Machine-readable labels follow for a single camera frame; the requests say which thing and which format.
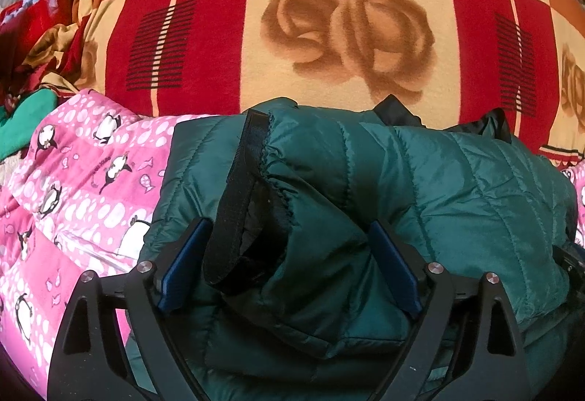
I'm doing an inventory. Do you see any red cloth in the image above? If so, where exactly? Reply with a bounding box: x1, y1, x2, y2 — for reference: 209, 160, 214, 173
0, 0, 94, 96

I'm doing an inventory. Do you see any dark green quilted jacket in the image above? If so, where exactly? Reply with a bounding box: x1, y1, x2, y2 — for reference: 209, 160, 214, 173
125, 94, 581, 401

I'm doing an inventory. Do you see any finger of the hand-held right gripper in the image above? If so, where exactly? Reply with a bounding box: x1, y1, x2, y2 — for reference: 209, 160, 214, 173
552, 244, 585, 284

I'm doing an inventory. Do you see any pink penguin print blanket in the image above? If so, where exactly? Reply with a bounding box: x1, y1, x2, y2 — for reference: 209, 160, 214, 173
0, 89, 221, 389

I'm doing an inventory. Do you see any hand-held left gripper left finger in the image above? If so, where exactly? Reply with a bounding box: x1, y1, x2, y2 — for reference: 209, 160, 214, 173
48, 218, 212, 401

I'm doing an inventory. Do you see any red yellow rose print blanket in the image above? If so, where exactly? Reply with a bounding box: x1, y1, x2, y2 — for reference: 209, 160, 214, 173
75, 0, 585, 169

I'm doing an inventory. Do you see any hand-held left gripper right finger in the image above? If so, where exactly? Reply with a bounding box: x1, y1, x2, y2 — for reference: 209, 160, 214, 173
368, 220, 530, 401

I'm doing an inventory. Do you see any bright green cloth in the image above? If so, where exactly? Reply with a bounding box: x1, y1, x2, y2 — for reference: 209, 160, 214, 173
0, 87, 59, 160

